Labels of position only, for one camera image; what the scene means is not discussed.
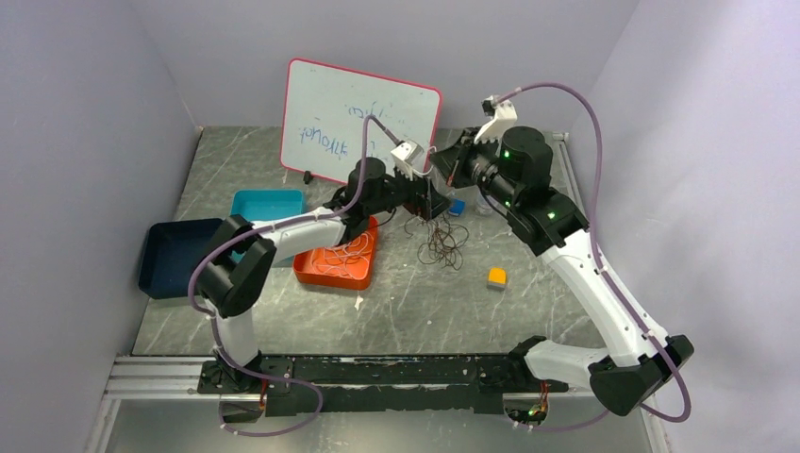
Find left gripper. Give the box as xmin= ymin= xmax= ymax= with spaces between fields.
xmin=367 ymin=162 xmax=456 ymax=223

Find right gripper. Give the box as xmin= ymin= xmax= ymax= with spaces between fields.
xmin=429 ymin=126 xmax=520 ymax=209

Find white cable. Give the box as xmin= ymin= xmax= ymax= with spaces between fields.
xmin=412 ymin=145 xmax=439 ymax=177
xmin=312 ymin=227 xmax=376 ymax=280

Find brown cables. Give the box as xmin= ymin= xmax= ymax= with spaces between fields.
xmin=403 ymin=212 xmax=471 ymax=271

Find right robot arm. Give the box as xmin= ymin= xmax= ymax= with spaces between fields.
xmin=430 ymin=126 xmax=694 ymax=416

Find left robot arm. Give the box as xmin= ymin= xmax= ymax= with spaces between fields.
xmin=187 ymin=157 xmax=449 ymax=393

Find blue small block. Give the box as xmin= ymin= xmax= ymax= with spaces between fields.
xmin=448 ymin=198 xmax=466 ymax=217

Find clear plastic cup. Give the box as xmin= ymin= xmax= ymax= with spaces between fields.
xmin=475 ymin=191 xmax=494 ymax=216

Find orange small block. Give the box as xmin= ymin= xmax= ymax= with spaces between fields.
xmin=487 ymin=267 xmax=508 ymax=291

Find orange tray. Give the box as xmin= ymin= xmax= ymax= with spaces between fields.
xmin=292 ymin=216 xmax=378 ymax=291

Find pink framed whiteboard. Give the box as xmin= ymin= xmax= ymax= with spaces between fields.
xmin=279 ymin=59 xmax=443 ymax=183

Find light blue tray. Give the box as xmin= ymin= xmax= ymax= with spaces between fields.
xmin=230 ymin=189 xmax=305 ymax=222

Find dark blue tray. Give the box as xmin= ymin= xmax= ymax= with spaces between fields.
xmin=138 ymin=218 xmax=223 ymax=300

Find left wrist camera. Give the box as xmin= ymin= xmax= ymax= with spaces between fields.
xmin=391 ymin=142 xmax=426 ymax=180

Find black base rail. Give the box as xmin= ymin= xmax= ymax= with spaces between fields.
xmin=196 ymin=353 xmax=568 ymax=417

